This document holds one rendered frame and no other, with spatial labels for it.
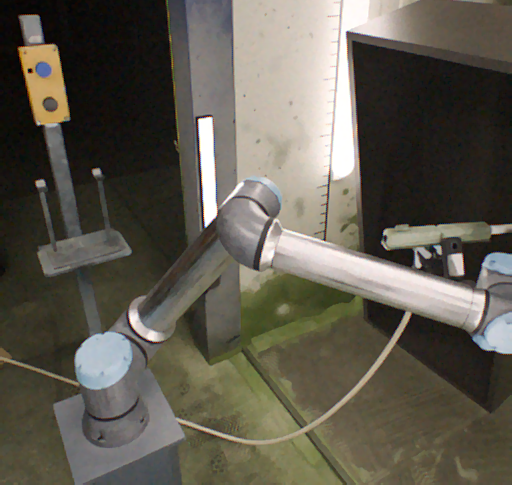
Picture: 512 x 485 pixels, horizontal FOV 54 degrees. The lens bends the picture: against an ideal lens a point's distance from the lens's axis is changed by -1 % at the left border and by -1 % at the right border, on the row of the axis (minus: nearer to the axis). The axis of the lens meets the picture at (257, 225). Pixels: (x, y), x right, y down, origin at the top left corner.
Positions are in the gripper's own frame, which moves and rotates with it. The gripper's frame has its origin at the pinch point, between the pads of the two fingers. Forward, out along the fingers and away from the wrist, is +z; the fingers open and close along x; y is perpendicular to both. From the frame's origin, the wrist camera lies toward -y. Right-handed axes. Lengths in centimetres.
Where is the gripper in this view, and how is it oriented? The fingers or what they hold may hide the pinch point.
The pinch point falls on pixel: (423, 242)
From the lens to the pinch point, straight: 148.0
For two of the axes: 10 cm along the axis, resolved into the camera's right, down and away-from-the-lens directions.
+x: 9.8, -1.0, 1.8
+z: -2.0, -5.0, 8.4
